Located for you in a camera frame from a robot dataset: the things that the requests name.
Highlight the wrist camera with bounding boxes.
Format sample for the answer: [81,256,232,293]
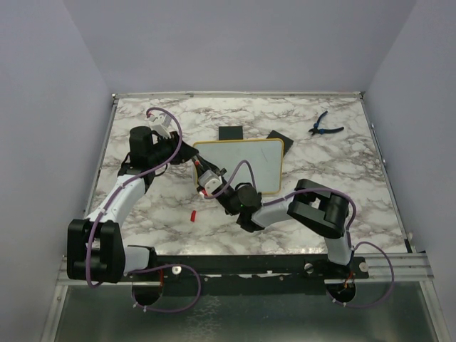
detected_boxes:
[148,113,172,139]
[197,170,222,197]

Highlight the black square block left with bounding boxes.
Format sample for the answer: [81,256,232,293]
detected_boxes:
[218,126,244,141]

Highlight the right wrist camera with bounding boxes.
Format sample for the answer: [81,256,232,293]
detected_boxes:
[197,170,222,197]

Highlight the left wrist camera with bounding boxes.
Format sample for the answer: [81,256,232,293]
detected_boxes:
[148,113,172,139]

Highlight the metal table frame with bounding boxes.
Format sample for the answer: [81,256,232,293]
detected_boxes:
[43,92,450,341]

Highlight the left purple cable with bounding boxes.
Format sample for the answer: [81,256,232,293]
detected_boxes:
[85,106,185,288]

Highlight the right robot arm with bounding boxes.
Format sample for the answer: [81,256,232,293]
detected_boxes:
[191,155,356,279]

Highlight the red marker cap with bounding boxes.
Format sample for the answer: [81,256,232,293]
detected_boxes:
[190,210,197,222]

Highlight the black square block right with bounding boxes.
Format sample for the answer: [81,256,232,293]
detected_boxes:
[266,130,294,157]

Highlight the black square block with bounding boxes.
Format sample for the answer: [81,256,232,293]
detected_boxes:
[218,126,244,141]
[266,130,294,157]

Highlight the blue handled pliers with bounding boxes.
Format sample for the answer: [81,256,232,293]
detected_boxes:
[308,110,345,137]

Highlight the yellow framed whiteboard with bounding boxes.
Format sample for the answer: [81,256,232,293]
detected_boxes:
[191,138,285,197]

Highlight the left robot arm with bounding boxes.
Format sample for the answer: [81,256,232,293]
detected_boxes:
[66,126,198,286]

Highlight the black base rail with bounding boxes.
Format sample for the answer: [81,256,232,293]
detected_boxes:
[131,253,368,296]

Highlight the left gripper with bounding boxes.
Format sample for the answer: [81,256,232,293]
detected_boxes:
[149,131,200,167]

